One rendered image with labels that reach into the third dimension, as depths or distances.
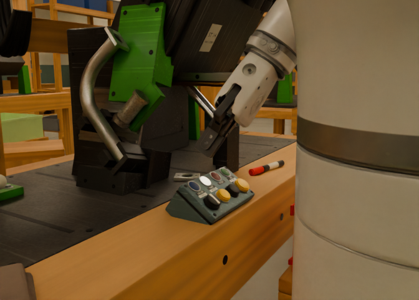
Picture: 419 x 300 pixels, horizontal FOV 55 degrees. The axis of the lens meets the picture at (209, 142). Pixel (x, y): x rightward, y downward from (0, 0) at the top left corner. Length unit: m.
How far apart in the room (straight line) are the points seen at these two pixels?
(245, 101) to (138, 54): 0.34
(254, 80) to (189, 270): 0.29
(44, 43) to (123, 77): 0.41
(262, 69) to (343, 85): 0.44
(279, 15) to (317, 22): 0.46
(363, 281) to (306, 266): 0.03
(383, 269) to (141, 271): 0.37
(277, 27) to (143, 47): 0.34
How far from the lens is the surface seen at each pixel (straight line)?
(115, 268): 0.52
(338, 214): 0.18
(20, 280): 0.47
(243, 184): 0.73
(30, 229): 0.68
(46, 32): 1.25
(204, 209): 0.63
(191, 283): 0.60
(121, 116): 0.81
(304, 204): 0.19
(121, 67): 0.89
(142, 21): 0.89
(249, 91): 0.59
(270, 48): 0.62
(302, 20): 0.18
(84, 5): 6.67
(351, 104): 0.16
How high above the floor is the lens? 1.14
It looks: 10 degrees down
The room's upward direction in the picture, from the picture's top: straight up
